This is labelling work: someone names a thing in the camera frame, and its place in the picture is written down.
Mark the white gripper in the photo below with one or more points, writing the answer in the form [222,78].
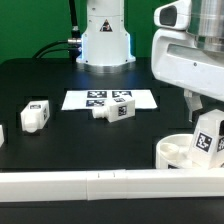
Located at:
[177,61]

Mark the white round stool seat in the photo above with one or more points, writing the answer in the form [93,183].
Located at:
[172,151]

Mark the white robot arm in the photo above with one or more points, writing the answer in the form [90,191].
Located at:
[106,44]

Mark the white marker sheet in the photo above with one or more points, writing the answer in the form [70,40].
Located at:
[87,99]

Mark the white left fence block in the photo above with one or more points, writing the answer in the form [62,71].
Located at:
[1,135]

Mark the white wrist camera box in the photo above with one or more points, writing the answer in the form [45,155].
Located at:
[175,15]

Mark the white front fence rail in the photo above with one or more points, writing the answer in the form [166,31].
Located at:
[114,184]

